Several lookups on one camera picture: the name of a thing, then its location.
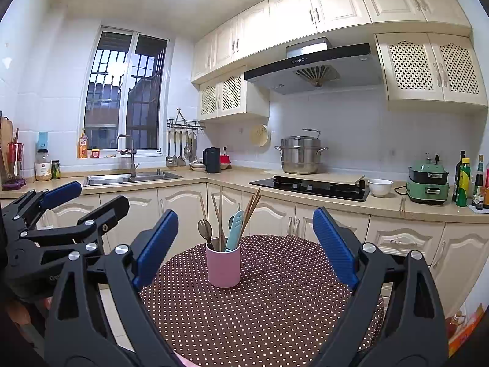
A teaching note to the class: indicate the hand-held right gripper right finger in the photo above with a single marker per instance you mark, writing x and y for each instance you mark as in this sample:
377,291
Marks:
336,248

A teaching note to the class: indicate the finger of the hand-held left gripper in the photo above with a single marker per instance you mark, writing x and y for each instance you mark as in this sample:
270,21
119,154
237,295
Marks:
107,214
61,195

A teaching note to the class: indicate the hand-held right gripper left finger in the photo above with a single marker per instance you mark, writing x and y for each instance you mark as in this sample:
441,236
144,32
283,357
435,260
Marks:
154,250

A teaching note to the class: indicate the pink cup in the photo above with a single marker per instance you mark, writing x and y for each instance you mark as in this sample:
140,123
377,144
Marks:
223,267

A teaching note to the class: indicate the bunch of wooden chopsticks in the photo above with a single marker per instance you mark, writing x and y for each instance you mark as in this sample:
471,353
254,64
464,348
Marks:
220,218

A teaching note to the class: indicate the light blue knife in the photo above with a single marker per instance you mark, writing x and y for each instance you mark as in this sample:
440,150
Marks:
235,229

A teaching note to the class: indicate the small green jar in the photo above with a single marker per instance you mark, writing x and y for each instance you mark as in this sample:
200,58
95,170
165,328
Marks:
55,170

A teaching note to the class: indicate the clear grain jar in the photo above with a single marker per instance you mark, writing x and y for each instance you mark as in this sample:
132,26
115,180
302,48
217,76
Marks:
43,168

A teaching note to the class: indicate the steel sink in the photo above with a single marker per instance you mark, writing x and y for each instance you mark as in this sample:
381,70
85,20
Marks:
107,179

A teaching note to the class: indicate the cream base cabinets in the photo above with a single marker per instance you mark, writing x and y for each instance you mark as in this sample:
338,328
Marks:
179,206

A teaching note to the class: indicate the orange bottle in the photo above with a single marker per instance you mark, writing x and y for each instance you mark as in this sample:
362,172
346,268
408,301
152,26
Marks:
82,147

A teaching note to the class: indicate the metal faucet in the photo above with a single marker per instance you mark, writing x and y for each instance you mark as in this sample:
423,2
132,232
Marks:
132,164

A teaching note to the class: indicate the red utensil caddy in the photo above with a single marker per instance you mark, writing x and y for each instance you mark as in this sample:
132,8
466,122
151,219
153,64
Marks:
15,160

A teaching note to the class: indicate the light blue box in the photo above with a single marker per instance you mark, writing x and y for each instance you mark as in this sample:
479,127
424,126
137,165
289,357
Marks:
42,139

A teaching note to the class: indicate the black gas cooktop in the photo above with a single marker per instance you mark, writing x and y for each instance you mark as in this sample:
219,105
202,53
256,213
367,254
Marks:
309,189

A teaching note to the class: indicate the white bowl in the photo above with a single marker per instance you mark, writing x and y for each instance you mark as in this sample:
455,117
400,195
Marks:
380,189

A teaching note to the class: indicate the wooden cutting board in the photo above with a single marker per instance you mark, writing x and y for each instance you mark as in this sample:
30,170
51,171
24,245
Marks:
4,141

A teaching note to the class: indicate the metal ladle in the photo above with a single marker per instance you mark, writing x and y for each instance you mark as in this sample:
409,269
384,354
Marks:
169,159

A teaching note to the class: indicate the metal turner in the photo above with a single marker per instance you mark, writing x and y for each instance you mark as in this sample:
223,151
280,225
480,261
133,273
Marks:
180,159

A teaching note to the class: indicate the white dish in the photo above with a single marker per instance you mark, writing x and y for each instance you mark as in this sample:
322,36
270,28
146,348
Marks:
197,166

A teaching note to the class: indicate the steel steamer pot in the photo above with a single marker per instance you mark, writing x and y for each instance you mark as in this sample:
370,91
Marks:
300,156

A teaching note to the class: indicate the metal slotted spoon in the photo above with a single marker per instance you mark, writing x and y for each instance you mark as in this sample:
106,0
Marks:
187,149

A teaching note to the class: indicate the black kettle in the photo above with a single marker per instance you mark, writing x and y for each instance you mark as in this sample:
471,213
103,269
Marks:
212,160

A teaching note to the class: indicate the green electric cooker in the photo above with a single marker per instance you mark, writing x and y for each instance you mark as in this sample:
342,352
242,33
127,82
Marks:
426,189

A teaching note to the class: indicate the small red box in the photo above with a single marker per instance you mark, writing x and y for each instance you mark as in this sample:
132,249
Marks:
225,159

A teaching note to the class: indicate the barred window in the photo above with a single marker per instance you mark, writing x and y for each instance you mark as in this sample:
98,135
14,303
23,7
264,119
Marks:
126,84

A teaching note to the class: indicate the round yellow plate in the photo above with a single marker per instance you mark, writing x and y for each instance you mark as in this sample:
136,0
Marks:
260,135

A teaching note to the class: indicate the green bottle yellow cap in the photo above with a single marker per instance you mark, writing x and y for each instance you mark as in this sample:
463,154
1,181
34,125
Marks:
464,185

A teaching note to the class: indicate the dark glass bottle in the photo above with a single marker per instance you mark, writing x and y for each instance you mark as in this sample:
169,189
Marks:
458,168

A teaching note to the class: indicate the dark sauce bottle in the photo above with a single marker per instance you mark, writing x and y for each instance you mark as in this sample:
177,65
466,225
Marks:
478,183

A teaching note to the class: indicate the orange printed bag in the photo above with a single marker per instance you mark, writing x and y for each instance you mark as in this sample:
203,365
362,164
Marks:
473,325

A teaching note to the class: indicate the narrow lattice door cabinet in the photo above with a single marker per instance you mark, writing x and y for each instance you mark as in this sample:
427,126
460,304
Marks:
218,99

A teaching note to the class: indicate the pale pink bottle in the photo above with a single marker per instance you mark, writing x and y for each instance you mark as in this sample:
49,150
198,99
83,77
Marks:
486,191

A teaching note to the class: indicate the black range hood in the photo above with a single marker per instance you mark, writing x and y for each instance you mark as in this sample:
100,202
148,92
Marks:
275,78

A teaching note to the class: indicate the wide lattice door cabinet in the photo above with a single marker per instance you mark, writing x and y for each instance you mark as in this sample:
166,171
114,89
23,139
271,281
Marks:
431,68

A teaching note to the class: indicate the metal wall rack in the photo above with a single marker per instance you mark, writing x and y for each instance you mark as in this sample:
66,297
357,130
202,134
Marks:
183,124

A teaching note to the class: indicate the cream wall cabinet row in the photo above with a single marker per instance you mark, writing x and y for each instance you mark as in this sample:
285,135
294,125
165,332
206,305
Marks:
290,7

